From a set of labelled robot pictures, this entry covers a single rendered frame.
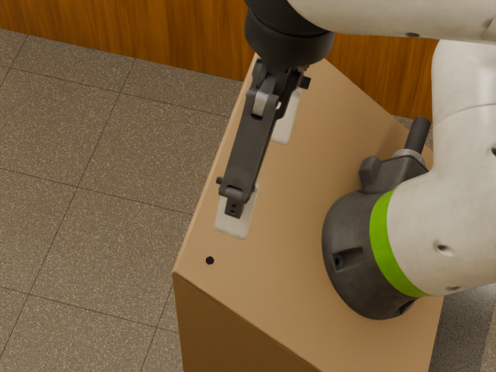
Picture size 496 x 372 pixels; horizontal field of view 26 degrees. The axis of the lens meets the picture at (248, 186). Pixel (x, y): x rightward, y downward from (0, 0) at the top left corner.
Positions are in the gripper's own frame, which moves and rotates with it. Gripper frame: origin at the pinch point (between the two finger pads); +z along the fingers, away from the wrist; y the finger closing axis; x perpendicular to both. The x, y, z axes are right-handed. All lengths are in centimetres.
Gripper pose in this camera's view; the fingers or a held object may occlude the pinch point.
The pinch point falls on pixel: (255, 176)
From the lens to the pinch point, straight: 101.3
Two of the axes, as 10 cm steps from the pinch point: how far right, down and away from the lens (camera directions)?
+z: -1.6, 6.8, 7.2
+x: -9.4, -3.3, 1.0
